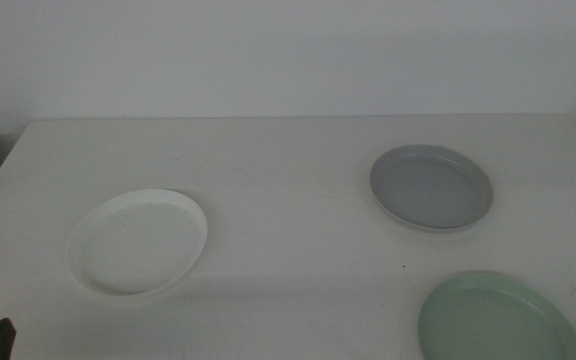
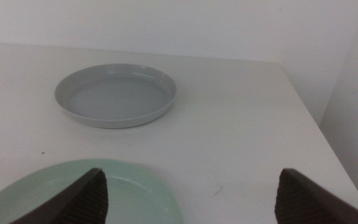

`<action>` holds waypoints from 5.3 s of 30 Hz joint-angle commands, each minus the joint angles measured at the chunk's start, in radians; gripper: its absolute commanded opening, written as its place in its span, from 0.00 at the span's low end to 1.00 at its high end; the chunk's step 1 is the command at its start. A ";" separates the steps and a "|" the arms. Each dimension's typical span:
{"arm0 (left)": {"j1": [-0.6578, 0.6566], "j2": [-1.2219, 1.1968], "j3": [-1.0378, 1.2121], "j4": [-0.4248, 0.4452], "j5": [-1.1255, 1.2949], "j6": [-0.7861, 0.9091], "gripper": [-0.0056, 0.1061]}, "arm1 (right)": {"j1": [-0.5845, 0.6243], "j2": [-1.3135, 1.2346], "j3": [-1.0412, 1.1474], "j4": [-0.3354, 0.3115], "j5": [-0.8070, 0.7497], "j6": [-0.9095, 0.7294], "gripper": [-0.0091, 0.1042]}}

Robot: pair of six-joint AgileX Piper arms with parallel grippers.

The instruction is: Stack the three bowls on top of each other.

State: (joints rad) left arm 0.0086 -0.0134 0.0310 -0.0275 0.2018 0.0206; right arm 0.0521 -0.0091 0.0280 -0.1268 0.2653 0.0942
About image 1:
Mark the grey shallow bowl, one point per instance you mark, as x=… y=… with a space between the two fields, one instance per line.
x=430 y=192

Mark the white shallow bowl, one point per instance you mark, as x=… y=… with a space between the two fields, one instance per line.
x=138 y=245

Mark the pale green shallow bowl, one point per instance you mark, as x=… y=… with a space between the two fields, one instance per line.
x=493 y=325

